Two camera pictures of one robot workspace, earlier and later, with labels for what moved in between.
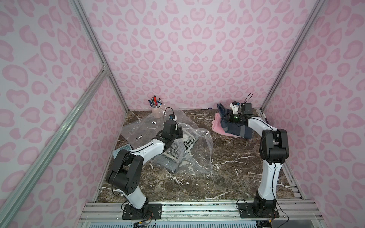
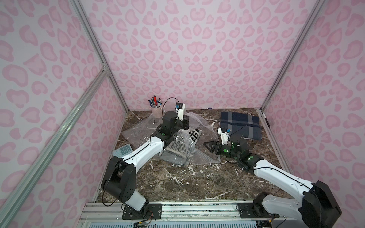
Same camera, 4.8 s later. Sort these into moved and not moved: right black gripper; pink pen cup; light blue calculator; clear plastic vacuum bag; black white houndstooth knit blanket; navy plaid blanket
Moved: navy plaid blanket; right black gripper; clear plastic vacuum bag; black white houndstooth knit blanket
Not moved: pink pen cup; light blue calculator
